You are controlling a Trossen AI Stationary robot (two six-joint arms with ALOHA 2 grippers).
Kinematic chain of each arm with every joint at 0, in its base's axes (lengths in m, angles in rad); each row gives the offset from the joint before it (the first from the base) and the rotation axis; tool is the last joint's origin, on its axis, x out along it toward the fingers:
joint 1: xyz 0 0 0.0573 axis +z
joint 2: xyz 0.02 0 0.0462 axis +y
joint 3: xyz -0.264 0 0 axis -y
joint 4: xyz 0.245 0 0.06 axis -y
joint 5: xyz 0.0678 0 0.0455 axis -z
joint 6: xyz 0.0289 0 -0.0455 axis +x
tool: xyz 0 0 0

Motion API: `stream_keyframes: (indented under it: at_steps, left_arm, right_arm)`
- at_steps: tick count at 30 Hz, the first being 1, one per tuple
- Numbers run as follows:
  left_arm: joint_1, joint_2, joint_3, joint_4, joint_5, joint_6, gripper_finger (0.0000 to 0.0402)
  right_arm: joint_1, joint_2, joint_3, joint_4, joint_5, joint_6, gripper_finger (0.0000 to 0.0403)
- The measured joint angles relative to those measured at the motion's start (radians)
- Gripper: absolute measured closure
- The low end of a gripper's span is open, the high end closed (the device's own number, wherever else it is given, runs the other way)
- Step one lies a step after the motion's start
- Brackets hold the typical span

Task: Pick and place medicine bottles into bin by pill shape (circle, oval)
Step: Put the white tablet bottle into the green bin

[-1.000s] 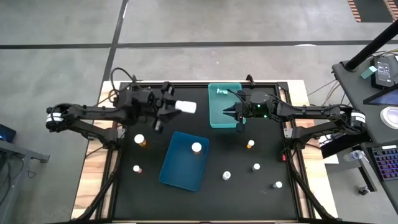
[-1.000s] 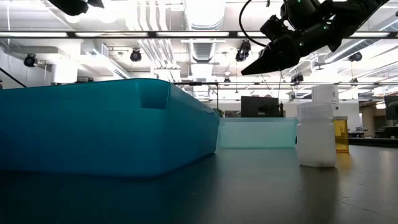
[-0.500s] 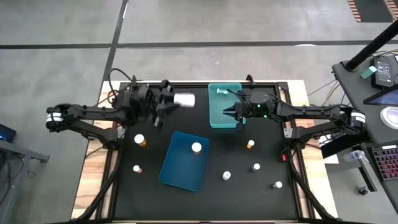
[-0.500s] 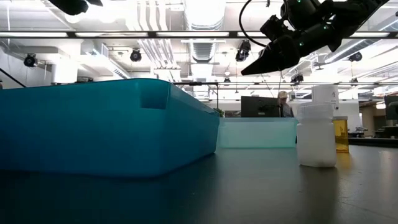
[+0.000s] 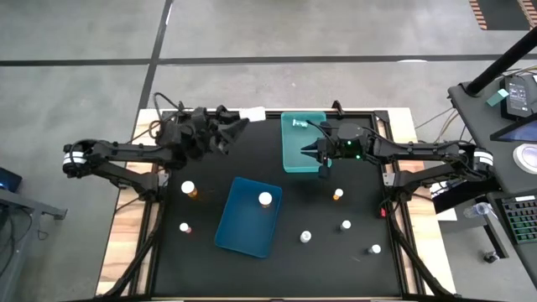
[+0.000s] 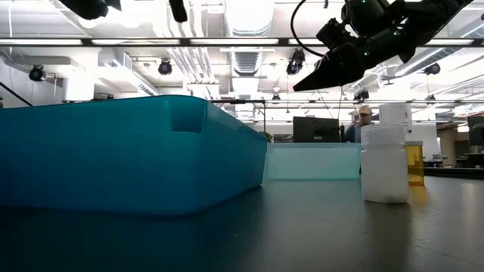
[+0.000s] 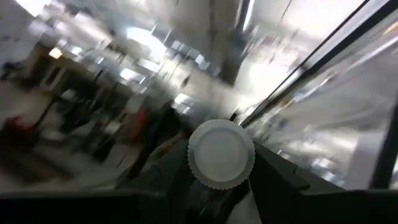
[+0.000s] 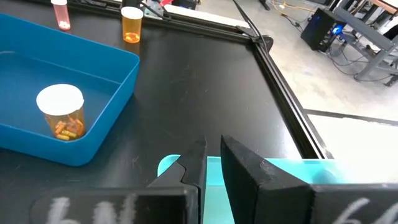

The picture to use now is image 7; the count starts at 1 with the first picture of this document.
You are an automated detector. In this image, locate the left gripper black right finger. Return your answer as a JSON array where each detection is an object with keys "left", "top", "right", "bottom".
[{"left": 248, "top": 142, "right": 398, "bottom": 224}]

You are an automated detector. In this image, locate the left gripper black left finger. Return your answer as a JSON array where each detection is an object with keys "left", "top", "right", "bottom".
[{"left": 0, "top": 139, "right": 200, "bottom": 224}]

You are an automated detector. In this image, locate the amber bottle large white cap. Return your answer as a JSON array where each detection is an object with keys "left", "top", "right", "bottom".
[{"left": 186, "top": 119, "right": 256, "bottom": 218}]

